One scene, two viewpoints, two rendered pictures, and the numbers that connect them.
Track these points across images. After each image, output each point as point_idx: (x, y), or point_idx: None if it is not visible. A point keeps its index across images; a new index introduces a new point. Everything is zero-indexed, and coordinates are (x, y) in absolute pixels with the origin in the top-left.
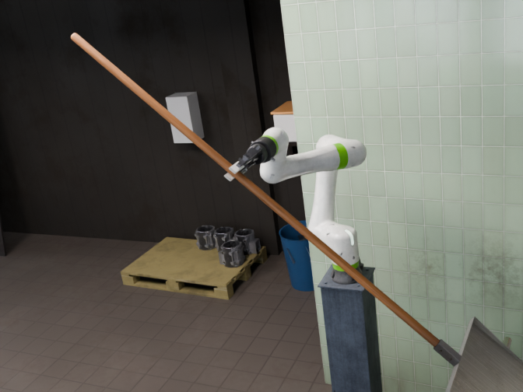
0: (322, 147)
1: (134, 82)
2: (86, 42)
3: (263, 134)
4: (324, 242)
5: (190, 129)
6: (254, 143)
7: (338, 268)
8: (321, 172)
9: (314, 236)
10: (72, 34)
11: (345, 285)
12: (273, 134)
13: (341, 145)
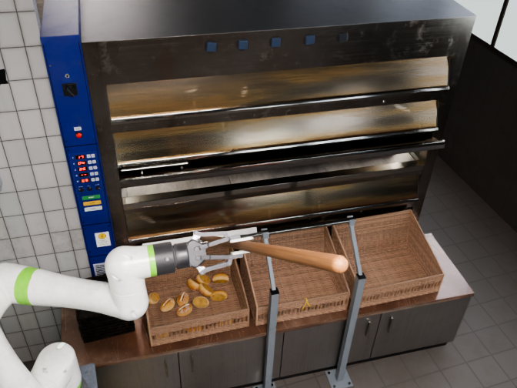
0: (45, 279)
1: (285, 249)
2: (325, 253)
3: (133, 262)
4: (66, 382)
5: (257, 243)
6: (173, 252)
7: (81, 381)
8: (6, 344)
9: (222, 237)
10: (345, 257)
11: (88, 383)
12: (139, 246)
13: (26, 268)
